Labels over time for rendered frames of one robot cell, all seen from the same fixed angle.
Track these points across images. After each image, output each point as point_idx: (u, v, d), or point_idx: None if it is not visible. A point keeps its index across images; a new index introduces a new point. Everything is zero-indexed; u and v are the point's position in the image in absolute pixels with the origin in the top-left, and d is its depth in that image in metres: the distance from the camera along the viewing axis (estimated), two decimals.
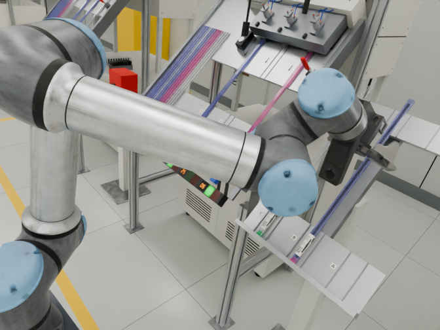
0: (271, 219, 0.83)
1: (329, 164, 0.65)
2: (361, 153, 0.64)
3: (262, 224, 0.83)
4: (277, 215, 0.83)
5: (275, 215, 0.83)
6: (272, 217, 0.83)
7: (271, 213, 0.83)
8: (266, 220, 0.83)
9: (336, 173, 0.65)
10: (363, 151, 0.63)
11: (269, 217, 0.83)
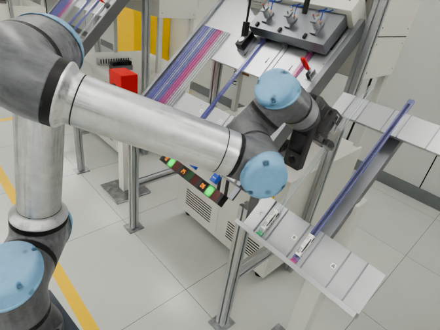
0: (271, 219, 0.83)
1: (291, 152, 0.75)
2: (318, 141, 0.74)
3: (262, 224, 0.83)
4: (277, 215, 0.83)
5: (275, 215, 0.83)
6: (272, 217, 0.83)
7: (271, 213, 0.83)
8: (266, 220, 0.83)
9: (296, 160, 0.75)
10: (319, 140, 0.73)
11: (269, 217, 0.83)
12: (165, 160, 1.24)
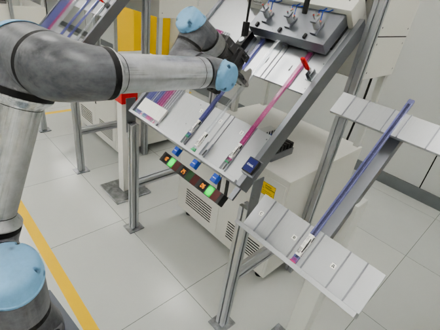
0: (201, 138, 1.11)
1: None
2: None
3: (195, 143, 1.11)
4: (207, 135, 1.11)
5: (205, 135, 1.11)
6: (202, 137, 1.11)
7: (201, 135, 1.11)
8: (198, 140, 1.11)
9: None
10: None
11: (200, 137, 1.11)
12: (165, 160, 1.24)
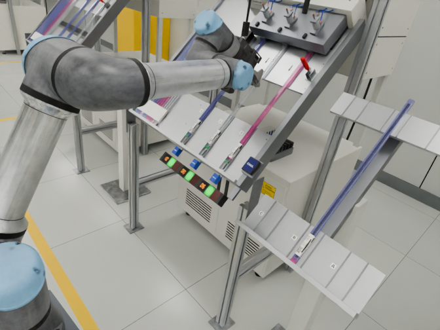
0: (215, 136, 1.15)
1: None
2: None
3: (209, 141, 1.15)
4: (220, 133, 1.16)
5: (218, 133, 1.15)
6: (215, 135, 1.15)
7: (215, 133, 1.16)
8: (211, 138, 1.15)
9: None
10: None
11: (213, 135, 1.16)
12: (165, 160, 1.24)
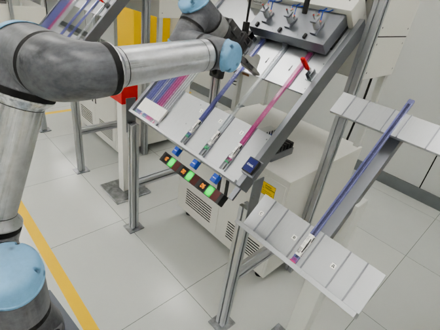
0: (214, 137, 1.15)
1: None
2: None
3: (208, 141, 1.15)
4: (219, 134, 1.16)
5: (217, 134, 1.15)
6: (215, 136, 1.15)
7: (215, 133, 1.16)
8: (211, 139, 1.15)
9: (217, 69, 1.00)
10: None
11: (213, 136, 1.15)
12: (165, 160, 1.24)
